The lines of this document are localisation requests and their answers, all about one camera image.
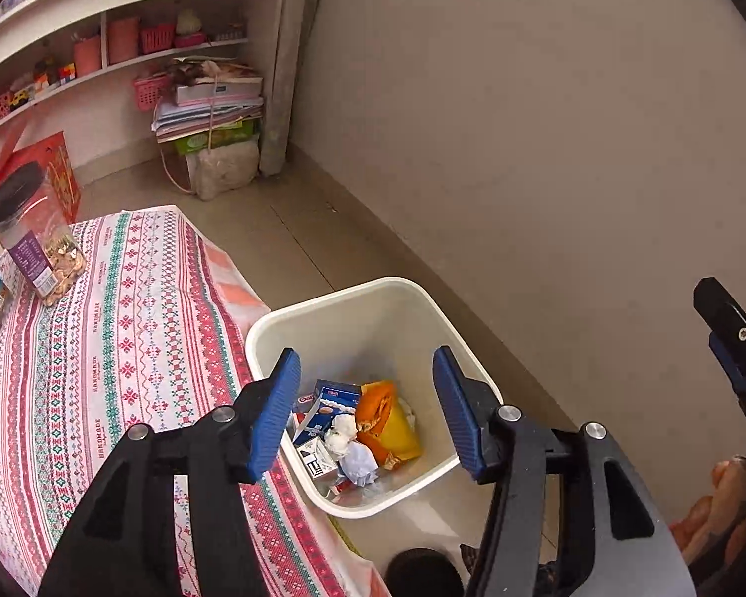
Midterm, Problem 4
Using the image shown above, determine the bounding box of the patterned pink green tablecloth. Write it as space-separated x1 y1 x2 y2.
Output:
0 206 386 596

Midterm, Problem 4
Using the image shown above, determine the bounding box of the white stuffed sack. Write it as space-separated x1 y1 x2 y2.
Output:
187 140 260 201

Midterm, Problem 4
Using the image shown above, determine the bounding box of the yellow snack wrapper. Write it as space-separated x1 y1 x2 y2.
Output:
378 398 423 470

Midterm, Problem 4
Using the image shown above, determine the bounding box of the small white tissue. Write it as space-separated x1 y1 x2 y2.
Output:
323 414 357 461

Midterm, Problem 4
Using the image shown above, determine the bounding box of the blue white paper box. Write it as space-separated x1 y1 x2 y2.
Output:
293 380 362 446

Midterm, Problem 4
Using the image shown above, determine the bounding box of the orange peel piece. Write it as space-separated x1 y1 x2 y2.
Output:
354 380 397 445

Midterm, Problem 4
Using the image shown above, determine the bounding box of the pink cup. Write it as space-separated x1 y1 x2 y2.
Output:
72 35 102 78
107 16 140 65

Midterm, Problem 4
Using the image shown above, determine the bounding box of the pink cup right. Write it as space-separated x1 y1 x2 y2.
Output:
107 16 140 65

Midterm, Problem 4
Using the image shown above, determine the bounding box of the pile of papers and magazines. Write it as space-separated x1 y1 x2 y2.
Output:
151 55 265 156

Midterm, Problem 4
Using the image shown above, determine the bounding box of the clear jar purple label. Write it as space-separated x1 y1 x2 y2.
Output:
0 162 86 307

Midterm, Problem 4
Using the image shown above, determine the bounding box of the right hand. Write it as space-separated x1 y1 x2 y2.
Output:
670 456 746 566

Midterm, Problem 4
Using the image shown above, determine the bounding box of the red gift box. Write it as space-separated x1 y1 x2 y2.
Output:
0 129 83 225

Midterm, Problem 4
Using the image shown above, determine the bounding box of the white trash bin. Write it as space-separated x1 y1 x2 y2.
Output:
245 276 493 520

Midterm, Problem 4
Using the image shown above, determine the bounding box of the long white tissue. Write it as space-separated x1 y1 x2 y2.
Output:
339 441 378 487

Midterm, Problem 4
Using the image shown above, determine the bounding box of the pink cup left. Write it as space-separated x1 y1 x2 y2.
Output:
72 35 102 78

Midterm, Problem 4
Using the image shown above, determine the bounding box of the pink basket lower shelf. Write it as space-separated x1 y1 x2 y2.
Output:
133 73 171 112

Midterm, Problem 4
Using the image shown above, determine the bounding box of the pink basket upper shelf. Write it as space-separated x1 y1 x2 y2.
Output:
140 23 176 54

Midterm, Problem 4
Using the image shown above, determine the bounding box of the pink basket shelf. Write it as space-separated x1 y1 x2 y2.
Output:
133 73 171 112
140 23 176 54

